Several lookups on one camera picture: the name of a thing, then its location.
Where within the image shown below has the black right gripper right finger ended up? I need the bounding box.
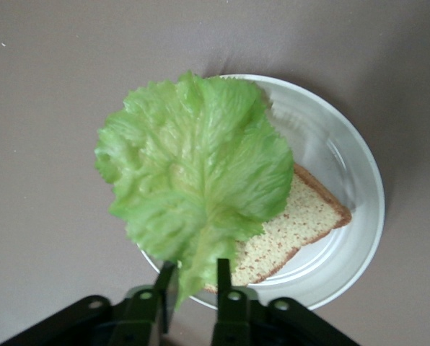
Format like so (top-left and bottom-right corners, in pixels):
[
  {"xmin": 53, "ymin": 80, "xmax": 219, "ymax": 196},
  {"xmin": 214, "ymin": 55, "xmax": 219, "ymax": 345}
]
[{"xmin": 209, "ymin": 257, "xmax": 360, "ymax": 346}]

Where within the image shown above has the beige plate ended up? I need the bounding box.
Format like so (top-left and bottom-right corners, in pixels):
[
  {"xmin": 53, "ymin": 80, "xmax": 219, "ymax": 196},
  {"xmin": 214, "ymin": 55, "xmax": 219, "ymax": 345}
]
[{"xmin": 137, "ymin": 74, "xmax": 386, "ymax": 311}]

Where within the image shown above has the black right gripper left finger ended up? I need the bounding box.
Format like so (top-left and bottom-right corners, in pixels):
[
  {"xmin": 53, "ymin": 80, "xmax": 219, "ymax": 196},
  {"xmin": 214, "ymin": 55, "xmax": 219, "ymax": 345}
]
[{"xmin": 0, "ymin": 261, "xmax": 176, "ymax": 346}]

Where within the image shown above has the brown toast bread slice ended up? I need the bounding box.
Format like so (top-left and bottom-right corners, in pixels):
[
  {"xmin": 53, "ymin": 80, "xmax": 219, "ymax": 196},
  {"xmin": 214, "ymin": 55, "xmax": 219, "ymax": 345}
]
[{"xmin": 203, "ymin": 164, "xmax": 352, "ymax": 295}]

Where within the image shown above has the green lettuce leaf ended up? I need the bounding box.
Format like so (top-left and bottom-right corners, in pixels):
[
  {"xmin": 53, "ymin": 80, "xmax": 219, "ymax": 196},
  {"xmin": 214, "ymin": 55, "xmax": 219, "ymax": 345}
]
[{"xmin": 94, "ymin": 70, "xmax": 295, "ymax": 311}]

